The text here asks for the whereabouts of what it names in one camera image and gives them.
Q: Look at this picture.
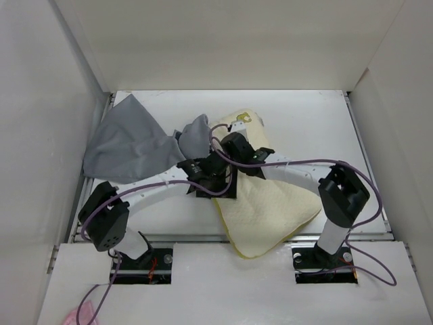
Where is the cream quilted pillow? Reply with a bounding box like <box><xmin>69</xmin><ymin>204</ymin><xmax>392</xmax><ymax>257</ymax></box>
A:
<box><xmin>211</xmin><ymin>106</ymin><xmax>323</xmax><ymax>261</ymax></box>

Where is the grey fabric pillowcase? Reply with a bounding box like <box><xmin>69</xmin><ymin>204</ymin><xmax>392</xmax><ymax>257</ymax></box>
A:
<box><xmin>83</xmin><ymin>95</ymin><xmax>210</xmax><ymax>184</ymax></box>

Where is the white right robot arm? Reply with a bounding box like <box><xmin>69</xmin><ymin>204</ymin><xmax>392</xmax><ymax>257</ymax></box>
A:
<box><xmin>221</xmin><ymin>132</ymin><xmax>370</xmax><ymax>268</ymax></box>

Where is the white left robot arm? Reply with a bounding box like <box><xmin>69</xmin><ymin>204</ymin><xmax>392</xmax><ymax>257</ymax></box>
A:
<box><xmin>78</xmin><ymin>152</ymin><xmax>237</xmax><ymax>269</ymax></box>

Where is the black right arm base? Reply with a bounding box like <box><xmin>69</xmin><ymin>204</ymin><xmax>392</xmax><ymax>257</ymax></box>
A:
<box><xmin>292</xmin><ymin>246</ymin><xmax>358</xmax><ymax>284</ymax></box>

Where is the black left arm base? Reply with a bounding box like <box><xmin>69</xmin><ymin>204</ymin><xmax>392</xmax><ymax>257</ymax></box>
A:
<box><xmin>109</xmin><ymin>248</ymin><xmax>173</xmax><ymax>285</ymax></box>

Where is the pink cloth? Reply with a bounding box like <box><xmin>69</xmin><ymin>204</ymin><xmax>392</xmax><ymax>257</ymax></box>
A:
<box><xmin>62</xmin><ymin>301</ymin><xmax>99</xmax><ymax>325</ymax></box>

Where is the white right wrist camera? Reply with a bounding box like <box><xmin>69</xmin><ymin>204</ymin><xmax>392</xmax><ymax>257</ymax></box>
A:
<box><xmin>228</xmin><ymin>121</ymin><xmax>248</xmax><ymax>138</ymax></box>

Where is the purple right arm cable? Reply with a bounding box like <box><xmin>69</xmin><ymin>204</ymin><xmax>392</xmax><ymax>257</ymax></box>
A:
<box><xmin>208</xmin><ymin>124</ymin><xmax>397</xmax><ymax>287</ymax></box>

